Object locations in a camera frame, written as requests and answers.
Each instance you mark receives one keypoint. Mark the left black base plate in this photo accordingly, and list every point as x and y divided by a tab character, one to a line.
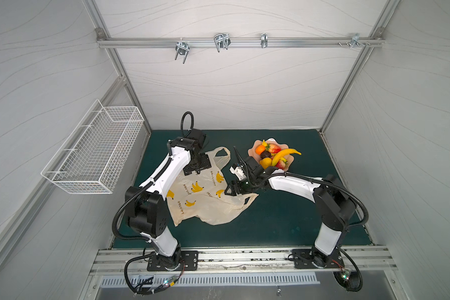
185	260

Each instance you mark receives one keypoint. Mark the metal bracket with bolts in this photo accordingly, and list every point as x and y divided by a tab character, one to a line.
354	42

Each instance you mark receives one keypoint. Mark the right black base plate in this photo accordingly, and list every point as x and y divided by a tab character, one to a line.
303	259

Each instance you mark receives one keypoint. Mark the dark brown toy fruit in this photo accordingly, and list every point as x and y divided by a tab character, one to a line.
265	154

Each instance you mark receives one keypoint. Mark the yellow toy lemon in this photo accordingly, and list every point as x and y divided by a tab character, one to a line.
266	162

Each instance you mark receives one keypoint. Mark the metal u-bolt clamp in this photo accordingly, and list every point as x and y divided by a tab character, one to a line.
222	41
182	49

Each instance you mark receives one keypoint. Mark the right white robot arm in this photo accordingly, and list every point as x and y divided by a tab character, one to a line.
335	205

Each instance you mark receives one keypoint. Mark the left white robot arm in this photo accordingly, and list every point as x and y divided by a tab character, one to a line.
146	210

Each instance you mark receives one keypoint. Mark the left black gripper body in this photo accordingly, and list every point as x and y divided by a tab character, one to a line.
202	162

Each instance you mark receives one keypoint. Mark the red strawberry toy upper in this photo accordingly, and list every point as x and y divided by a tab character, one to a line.
273	149

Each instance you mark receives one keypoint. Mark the white wire basket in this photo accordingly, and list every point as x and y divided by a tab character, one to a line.
93	156

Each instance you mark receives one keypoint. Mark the large yellow toy banana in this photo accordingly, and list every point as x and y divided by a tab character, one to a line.
282	154

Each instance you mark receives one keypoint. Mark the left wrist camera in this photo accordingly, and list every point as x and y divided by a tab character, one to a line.
198	136

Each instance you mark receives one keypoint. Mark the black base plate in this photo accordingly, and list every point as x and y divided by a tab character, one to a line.
185	260
303	259

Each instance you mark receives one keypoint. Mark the aluminium top crossbar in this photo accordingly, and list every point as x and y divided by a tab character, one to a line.
236	42

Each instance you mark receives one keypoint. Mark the cream banana-print plastic bag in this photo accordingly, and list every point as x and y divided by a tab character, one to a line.
203	195

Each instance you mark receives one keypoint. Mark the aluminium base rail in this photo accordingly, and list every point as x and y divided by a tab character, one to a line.
244	260

